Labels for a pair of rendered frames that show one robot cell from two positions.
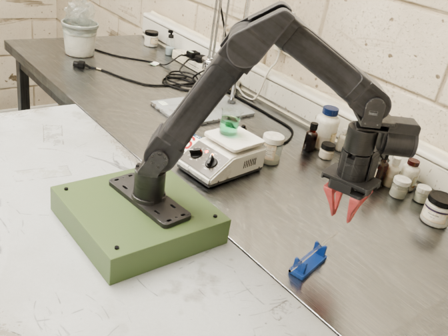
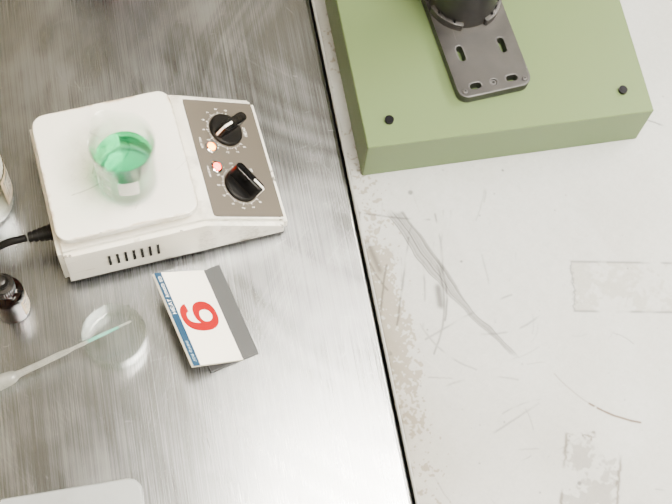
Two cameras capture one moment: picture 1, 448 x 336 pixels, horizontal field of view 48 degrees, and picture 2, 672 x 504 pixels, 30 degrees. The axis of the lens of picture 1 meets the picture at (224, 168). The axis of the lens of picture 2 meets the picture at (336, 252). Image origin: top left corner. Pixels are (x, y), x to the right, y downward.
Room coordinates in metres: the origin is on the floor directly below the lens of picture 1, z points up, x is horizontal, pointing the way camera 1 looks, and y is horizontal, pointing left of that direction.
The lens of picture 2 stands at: (1.53, 0.33, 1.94)
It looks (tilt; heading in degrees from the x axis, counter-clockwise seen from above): 67 degrees down; 202
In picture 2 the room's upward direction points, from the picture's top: 11 degrees clockwise
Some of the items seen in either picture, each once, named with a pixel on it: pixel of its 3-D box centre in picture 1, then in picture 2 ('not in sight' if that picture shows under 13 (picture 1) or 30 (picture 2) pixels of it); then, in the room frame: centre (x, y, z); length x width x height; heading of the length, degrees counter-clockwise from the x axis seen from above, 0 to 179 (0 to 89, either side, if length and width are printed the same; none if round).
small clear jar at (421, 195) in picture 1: (422, 194); not in sight; (1.18, -0.53, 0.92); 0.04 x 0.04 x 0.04
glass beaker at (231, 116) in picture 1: (231, 121); (122, 158); (1.20, 0.00, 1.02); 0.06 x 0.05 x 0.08; 71
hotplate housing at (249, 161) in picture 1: (225, 155); (148, 181); (1.17, 0.00, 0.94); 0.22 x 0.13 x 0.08; 138
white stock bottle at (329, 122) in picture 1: (326, 127); not in sight; (1.42, -0.29, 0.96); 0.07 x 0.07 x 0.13
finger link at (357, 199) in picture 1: (347, 199); not in sight; (0.88, -0.26, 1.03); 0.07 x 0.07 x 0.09; 55
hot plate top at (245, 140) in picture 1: (235, 137); (114, 165); (1.19, -0.01, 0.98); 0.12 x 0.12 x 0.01; 48
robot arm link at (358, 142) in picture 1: (364, 139); not in sight; (0.88, -0.25, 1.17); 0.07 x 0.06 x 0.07; 92
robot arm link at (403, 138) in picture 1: (386, 123); not in sight; (0.89, -0.29, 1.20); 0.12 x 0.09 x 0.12; 92
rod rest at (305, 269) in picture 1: (309, 259); not in sight; (0.82, -0.20, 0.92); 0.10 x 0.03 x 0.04; 145
